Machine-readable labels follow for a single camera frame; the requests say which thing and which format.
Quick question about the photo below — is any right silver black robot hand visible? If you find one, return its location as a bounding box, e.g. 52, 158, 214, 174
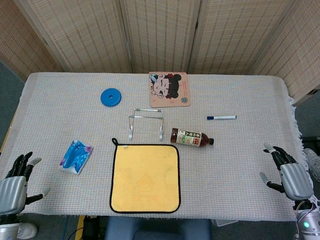
259, 142, 315, 201

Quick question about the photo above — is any blue round disc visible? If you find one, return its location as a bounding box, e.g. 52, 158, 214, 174
100, 87, 122, 108

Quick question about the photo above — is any yellow towel with black edge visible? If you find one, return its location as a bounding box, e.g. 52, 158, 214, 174
109, 137, 181, 214

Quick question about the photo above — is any white woven tablecloth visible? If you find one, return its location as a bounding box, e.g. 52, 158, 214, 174
0, 71, 310, 223

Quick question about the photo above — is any white marker with blue cap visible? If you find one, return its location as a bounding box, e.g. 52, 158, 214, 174
206, 115, 237, 121

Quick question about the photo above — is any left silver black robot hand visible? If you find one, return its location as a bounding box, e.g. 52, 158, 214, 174
0, 151, 51, 216

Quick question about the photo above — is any woven folding screen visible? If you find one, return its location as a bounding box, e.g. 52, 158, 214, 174
0, 0, 320, 106

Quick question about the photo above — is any blue tissue pack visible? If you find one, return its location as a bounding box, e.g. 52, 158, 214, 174
58, 139, 94, 175

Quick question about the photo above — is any cartoon girl mouse pad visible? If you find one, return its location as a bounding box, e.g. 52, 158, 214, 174
148, 71, 193, 109

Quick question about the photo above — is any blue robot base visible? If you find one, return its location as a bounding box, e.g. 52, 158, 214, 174
104, 216, 213, 240

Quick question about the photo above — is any white shoe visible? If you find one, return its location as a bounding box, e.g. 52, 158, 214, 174
17, 221, 39, 240

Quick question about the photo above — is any metal wire rack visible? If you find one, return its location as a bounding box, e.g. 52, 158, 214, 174
128, 107, 165, 142

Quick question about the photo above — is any brown tea bottle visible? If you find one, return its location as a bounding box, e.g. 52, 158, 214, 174
170, 127, 215, 149

